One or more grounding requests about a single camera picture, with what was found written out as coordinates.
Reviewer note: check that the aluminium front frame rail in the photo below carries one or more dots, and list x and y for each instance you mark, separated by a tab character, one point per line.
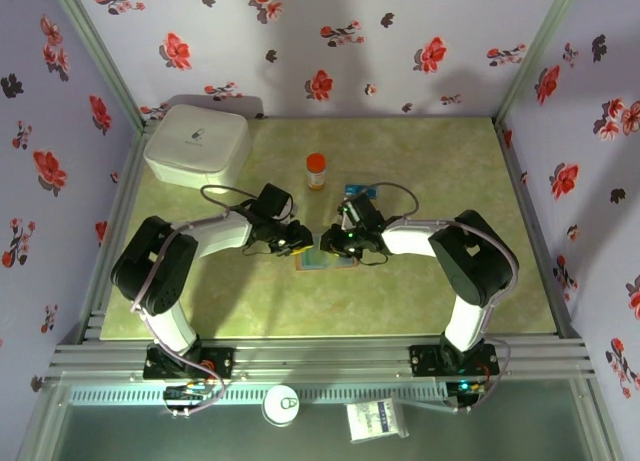
320	361

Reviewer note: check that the aluminium corner post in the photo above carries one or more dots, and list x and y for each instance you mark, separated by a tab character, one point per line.
100	56
535	56

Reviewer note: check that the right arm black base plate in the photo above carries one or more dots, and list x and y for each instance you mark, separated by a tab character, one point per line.
425	361

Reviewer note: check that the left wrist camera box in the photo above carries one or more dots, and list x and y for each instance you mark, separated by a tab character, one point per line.
292	210

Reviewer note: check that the orange pill bottle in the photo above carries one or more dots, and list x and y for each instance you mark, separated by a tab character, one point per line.
315	173

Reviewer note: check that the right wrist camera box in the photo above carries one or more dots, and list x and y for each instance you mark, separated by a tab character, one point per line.
346	218

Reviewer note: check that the aluminium side frame rail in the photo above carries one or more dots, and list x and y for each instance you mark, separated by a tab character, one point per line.
135	148
516	168

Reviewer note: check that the white square pill case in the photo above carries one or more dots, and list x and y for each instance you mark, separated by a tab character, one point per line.
195	141

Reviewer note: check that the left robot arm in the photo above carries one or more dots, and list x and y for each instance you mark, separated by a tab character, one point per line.
152	266

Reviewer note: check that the brown leather card holder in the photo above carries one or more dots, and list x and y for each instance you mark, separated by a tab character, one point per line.
297	267

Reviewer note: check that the teal credit card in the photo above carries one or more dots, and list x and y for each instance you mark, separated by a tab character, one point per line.
311	256

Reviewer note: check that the white round lock disc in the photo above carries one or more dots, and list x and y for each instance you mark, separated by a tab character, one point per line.
281	405

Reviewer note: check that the left small circuit board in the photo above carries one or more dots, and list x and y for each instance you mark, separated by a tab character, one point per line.
185	393

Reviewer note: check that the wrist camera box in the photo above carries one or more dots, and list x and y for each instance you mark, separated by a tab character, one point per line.
346	218
292	210

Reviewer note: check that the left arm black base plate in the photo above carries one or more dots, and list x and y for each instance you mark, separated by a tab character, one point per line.
220	363

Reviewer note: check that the aluminium lower frame strut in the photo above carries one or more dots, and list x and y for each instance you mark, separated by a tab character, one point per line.
42	421
602	421

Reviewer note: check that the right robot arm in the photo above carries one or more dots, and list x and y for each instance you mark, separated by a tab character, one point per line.
472	258

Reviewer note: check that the small circuit board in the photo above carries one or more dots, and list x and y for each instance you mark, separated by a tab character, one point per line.
185	393
462	387

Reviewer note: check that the right small circuit board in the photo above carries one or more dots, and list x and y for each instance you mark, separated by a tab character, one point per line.
462	387

